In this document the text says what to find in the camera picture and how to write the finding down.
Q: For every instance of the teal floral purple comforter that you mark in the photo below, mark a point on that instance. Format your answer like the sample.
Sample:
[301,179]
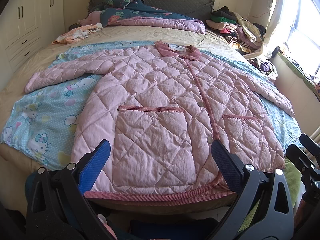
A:
[136,13]

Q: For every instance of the pink quilted jacket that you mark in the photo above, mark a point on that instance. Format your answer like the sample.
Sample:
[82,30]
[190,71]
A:
[161,109]

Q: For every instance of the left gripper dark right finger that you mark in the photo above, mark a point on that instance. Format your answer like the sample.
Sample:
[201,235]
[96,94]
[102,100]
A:
[229,165]

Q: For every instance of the cream wardrobe with drawers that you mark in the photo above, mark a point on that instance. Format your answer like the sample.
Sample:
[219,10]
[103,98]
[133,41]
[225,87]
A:
[26,27]

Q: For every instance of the green window sill cover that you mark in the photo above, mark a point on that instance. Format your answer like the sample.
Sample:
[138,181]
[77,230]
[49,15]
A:
[311,81]

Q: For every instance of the pink pillow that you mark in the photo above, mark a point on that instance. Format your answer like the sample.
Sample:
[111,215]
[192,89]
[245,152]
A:
[93,18]

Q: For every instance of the orange white small cloth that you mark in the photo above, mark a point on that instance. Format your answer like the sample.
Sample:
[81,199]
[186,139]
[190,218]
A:
[77,34]

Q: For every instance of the blue hello kitty sheet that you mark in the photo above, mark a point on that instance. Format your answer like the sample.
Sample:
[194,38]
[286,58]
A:
[42,124]

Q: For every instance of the pile of mixed clothes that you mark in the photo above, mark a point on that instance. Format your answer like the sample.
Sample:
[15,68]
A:
[241,34]

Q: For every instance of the bag of clothes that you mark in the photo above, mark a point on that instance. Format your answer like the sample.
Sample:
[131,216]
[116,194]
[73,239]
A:
[266,68]

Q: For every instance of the cream window curtain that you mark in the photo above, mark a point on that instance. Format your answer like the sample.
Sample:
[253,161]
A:
[268,14]

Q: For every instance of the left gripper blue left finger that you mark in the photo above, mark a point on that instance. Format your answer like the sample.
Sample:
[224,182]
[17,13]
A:
[91,164]

